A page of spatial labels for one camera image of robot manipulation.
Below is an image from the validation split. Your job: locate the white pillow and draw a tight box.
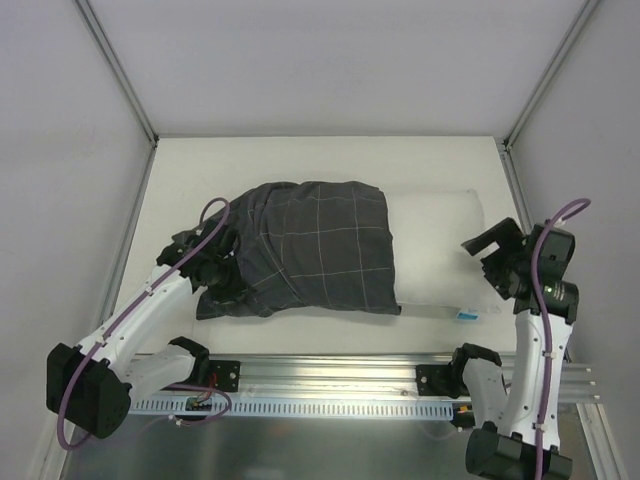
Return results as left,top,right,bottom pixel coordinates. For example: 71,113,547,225
385,189,500,316

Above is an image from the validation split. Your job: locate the dark grey checked pillowcase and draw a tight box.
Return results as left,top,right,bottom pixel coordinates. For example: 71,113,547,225
196,181,401,320

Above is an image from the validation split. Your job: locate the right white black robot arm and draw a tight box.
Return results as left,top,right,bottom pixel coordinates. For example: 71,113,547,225
448,218,579,479

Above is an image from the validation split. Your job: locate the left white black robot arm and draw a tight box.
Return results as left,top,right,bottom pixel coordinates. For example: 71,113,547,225
46,220,245,449

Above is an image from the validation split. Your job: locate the right aluminium frame post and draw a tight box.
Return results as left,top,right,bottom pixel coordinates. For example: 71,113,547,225
502,0,606,151

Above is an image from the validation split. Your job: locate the aluminium frame post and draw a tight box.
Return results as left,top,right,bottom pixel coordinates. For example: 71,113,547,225
74,0,160,147
502,0,606,151

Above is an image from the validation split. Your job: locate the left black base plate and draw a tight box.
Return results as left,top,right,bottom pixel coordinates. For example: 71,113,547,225
202,359,241,393

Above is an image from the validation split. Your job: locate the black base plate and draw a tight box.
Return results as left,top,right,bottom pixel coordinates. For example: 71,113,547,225
202,359,241,393
415,364,459,398

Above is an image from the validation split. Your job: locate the aluminium mounting rail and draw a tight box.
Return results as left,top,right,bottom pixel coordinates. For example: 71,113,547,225
129,352,596,401

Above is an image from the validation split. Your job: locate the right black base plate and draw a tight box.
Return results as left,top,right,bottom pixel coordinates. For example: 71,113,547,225
415,364,459,398

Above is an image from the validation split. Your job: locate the white slotted cable duct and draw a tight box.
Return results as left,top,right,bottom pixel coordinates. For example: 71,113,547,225
130,395,454,422

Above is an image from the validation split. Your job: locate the left aluminium frame post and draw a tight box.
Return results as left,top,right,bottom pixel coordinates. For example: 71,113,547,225
74,0,160,147

